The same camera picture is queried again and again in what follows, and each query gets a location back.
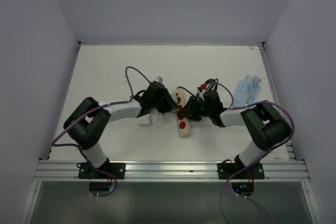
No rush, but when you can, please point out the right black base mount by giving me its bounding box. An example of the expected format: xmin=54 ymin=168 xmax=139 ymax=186
xmin=216 ymin=159 xmax=265 ymax=180

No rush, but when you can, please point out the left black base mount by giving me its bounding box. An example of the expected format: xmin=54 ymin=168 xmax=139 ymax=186
xmin=76 ymin=163 xmax=126 ymax=179

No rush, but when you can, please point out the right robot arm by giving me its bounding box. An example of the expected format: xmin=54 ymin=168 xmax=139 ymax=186
xmin=177 ymin=90 xmax=292 ymax=178

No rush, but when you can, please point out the green plug adapter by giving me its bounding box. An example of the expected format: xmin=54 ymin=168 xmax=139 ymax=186
xmin=171 ymin=94 xmax=180 ymax=104

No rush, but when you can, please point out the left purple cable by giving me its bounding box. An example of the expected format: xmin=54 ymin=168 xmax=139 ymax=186
xmin=51 ymin=66 xmax=153 ymax=148

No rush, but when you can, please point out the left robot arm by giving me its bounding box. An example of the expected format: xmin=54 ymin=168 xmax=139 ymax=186
xmin=63 ymin=81 xmax=179 ymax=178

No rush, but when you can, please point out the beige red power strip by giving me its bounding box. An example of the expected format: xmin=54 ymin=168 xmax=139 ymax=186
xmin=173 ymin=88 xmax=192 ymax=138

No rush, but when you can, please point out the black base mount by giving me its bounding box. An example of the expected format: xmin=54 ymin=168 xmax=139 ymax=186
xmin=216 ymin=159 xmax=265 ymax=180
xmin=76 ymin=163 xmax=126 ymax=179

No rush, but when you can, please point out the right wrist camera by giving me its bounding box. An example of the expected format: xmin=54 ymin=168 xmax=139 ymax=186
xmin=195 ymin=84 xmax=206 ymax=97

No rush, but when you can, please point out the white USB charger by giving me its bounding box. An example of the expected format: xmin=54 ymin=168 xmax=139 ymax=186
xmin=138 ymin=115 xmax=151 ymax=127

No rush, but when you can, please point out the light blue power strip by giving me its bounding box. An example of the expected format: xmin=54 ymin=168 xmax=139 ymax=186
xmin=233 ymin=76 xmax=261 ymax=108

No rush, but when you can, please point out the aluminium mounting rail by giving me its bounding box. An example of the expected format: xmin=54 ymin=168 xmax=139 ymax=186
xmin=33 ymin=160 xmax=310 ymax=183

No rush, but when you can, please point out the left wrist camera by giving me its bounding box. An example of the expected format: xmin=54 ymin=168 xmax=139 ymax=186
xmin=155 ymin=77 xmax=163 ymax=83

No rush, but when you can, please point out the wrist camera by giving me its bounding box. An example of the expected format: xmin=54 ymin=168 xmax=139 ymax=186
xmin=195 ymin=84 xmax=206 ymax=97
xmin=155 ymin=77 xmax=163 ymax=83

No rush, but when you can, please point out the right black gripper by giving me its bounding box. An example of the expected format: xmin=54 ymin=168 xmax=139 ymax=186
xmin=178 ymin=98 xmax=213 ymax=123

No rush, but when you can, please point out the white folding-prong adapter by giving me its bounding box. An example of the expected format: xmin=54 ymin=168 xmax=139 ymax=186
xmin=150 ymin=110 xmax=165 ymax=127

